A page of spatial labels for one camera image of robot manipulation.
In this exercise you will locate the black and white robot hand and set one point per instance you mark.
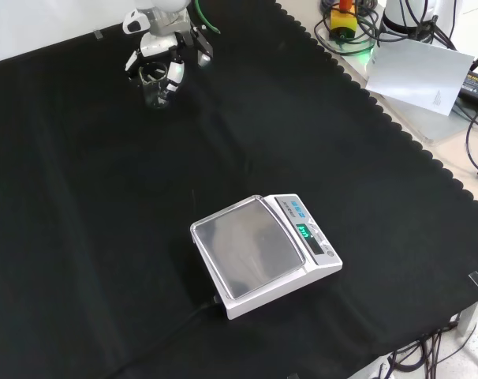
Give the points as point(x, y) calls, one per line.
point(158, 44)

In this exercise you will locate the clear glass beaker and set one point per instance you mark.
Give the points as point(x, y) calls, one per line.
point(156, 98)

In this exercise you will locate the black bench cloth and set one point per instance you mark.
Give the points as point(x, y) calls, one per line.
point(105, 197)

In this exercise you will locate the yellow stop button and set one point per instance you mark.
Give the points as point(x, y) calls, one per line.
point(343, 21)

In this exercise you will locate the white electronic balance steel pan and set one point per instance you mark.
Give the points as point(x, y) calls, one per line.
point(247, 252)

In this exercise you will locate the pale board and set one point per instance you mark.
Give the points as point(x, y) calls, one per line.
point(416, 75)

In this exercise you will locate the black power adapter yellow label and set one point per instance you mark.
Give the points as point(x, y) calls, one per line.
point(477, 88)

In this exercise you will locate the aluminium bench leg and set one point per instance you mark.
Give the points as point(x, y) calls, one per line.
point(473, 316)

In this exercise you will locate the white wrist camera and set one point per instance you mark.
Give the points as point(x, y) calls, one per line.
point(134, 21)

